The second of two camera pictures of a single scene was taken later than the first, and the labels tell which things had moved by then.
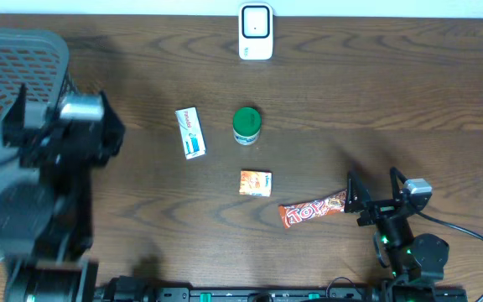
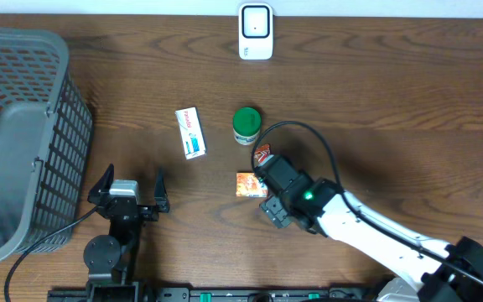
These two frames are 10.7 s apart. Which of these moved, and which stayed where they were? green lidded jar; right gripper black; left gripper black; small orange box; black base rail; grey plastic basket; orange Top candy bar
Moved: left gripper black; right gripper black; orange Top candy bar
Stayed: grey plastic basket; small orange box; green lidded jar; black base rail
